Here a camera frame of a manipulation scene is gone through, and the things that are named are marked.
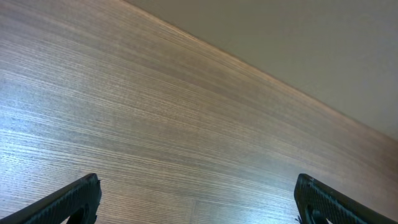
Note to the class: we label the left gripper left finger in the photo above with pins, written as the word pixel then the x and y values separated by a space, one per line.
pixel 75 203

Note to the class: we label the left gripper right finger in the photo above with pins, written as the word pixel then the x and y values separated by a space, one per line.
pixel 319 203

